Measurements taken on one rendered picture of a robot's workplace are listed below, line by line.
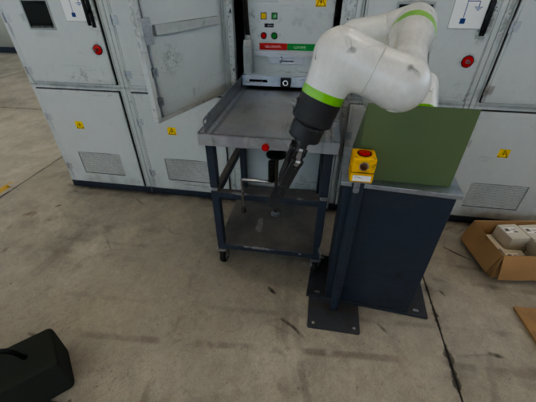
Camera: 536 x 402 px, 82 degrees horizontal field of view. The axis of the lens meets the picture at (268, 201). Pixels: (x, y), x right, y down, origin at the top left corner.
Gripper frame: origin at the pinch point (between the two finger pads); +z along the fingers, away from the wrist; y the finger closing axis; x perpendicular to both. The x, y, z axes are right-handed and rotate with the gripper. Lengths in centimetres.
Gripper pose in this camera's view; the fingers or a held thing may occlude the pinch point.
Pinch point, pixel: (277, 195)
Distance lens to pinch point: 78.8
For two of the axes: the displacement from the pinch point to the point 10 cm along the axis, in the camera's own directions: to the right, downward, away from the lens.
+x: 9.3, 3.3, 1.4
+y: -0.5, 5.1, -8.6
